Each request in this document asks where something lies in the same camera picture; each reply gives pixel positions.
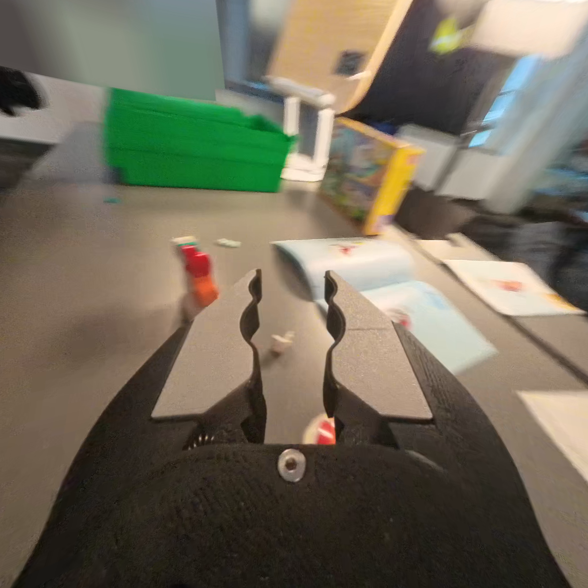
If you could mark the small white lego piece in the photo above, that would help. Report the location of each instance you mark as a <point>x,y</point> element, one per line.
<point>281,343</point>

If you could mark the black cardboard box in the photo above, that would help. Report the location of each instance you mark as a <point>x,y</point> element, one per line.
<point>432,211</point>

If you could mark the open light blue instruction booklet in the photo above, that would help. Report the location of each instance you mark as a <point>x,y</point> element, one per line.
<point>358,266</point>

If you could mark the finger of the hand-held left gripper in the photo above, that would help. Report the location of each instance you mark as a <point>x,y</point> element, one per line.
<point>27,131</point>
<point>20,89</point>

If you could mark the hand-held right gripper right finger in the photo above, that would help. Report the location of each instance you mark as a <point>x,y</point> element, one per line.
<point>381,372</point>

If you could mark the closed booklet orange animal cover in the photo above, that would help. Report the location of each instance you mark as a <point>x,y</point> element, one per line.
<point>510,287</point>

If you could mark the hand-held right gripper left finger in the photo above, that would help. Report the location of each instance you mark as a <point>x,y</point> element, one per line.
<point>206,367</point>

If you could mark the light green lego plate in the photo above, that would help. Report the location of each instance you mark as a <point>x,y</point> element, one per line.
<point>228,243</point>

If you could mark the large black panel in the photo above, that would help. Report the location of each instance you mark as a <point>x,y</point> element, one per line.
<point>413,82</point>

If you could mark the yellow-green camera logo sign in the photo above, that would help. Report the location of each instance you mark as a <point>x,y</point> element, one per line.
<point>450,36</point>

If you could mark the white red green lego model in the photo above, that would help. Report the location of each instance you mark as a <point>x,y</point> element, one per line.
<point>200,275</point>

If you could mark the round rainbow lego build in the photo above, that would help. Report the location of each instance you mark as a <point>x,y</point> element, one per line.
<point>321,432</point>

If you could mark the wooden board stand white base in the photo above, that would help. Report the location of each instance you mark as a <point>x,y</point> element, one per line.
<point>330,41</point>

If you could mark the white studio light panel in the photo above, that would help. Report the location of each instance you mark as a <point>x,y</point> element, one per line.
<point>528,27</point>

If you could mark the white folded leaflet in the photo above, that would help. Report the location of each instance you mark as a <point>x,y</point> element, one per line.
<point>560,427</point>

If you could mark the yellow lego box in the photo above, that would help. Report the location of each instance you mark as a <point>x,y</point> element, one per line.
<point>363,174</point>

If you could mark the green plastic bin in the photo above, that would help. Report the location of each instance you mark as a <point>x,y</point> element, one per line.
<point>193,142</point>

